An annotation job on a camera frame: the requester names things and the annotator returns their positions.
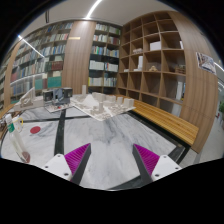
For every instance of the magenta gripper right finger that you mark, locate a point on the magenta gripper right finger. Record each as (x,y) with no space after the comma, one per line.
(151,166)

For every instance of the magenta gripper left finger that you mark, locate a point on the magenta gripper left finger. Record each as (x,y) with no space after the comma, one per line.
(71,166)

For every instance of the clear plastic water bottle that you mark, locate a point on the clear plastic water bottle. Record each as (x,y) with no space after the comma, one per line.
(16,140)

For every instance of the wooden slatted bench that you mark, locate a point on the wooden slatted bench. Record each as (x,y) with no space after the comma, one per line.
(180,128)

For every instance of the red round coaster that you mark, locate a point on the red round coaster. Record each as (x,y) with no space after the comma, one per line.
(35,129)

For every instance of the white city architectural model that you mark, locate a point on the white city architectural model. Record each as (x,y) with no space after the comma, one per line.
(101,106)

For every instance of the dark building architectural model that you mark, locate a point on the dark building architectural model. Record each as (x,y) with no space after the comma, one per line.
(57,99)

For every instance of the white ramp architectural model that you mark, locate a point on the white ramp architectural model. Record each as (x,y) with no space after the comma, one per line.
(29,101)

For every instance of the green potted plant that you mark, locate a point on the green potted plant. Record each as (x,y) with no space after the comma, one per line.
(221,109)

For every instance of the left bookshelf with books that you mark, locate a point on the left bookshelf with books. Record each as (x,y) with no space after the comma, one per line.
(36,61)

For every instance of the bookshelf with books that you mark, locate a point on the bookshelf with books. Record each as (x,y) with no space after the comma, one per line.
(104,59)
(36,61)

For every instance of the wooden cubby shelf unit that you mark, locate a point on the wooden cubby shelf unit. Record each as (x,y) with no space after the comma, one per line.
(155,77)

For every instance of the white box on shelf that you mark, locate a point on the white box on shelf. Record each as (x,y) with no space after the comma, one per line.
(155,45)

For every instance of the centre bookshelf with books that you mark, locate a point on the centre bookshelf with books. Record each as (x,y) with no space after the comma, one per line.
(104,59)

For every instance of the wall poster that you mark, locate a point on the wall poster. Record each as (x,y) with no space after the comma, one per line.
(205,62)

